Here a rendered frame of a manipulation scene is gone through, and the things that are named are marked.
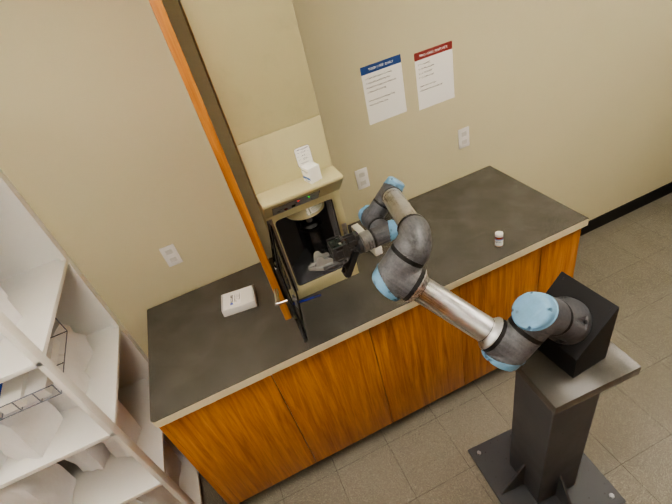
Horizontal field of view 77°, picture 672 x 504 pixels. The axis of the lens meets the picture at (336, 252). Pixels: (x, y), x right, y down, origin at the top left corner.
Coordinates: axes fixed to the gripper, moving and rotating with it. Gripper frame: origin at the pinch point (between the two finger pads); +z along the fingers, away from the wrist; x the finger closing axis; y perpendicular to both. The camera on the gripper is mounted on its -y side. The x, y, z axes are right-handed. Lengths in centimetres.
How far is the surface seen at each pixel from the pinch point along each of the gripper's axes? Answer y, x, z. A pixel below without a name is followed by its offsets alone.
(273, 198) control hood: 23.1, -17.9, 2.8
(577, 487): -126, 65, -75
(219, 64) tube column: 69, -26, 4
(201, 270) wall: -27, -69, 45
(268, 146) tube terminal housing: 38.9, -25.9, -2.6
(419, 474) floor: -128, 26, -15
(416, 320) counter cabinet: -50, 1, -37
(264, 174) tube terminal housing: 29.4, -26.0, 2.1
